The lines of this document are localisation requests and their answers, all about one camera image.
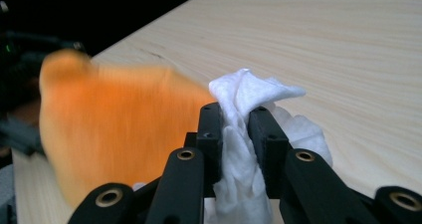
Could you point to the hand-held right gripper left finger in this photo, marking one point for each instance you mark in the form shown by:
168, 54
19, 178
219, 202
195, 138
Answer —
210, 134

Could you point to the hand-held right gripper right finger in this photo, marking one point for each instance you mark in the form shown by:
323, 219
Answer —
270, 144

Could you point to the white wet wipe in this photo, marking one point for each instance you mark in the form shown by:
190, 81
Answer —
240, 91

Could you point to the orange plush toy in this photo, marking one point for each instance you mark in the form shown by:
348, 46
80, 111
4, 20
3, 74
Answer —
116, 127

